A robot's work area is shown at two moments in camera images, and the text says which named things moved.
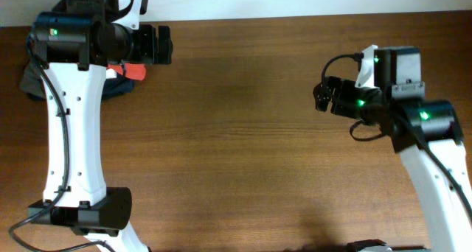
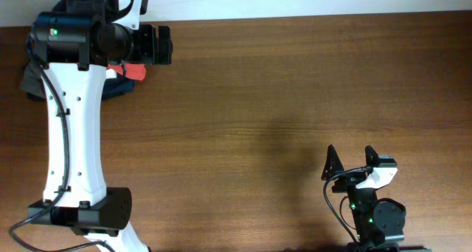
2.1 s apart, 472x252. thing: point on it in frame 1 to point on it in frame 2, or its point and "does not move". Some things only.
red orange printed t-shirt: x=132 y=71 does not move
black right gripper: x=338 y=105 to x=336 y=165
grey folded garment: x=32 y=82 does not move
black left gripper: x=149 y=43 does not move
